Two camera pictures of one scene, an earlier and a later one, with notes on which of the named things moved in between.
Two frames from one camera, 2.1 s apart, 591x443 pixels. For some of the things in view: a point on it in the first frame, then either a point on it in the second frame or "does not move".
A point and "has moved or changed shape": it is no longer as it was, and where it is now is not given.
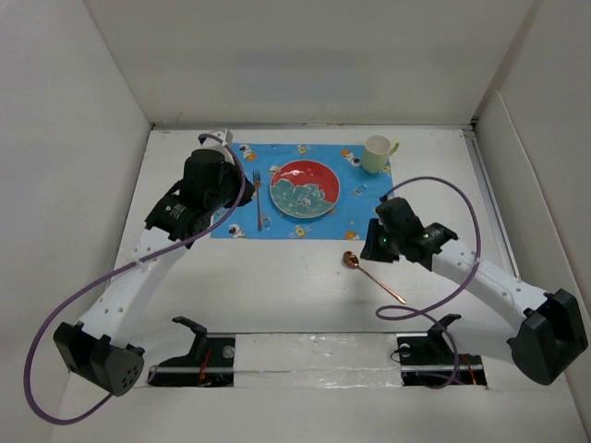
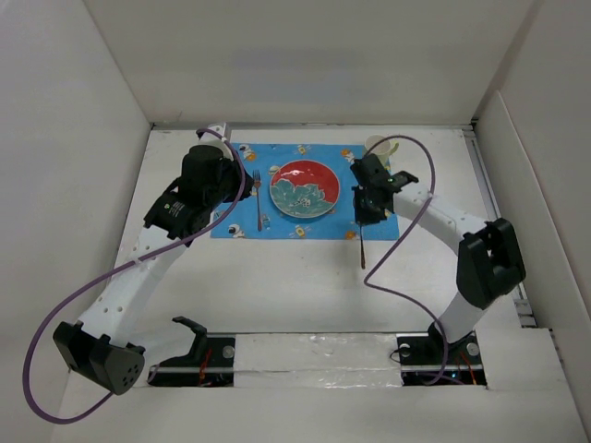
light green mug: [377, 152] does not move
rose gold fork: [257, 177] does not move
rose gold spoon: [351, 260] has moved or changed shape
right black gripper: [370, 249] to [363, 217]
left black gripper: [235, 173] does not move
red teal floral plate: [304, 189] does not move
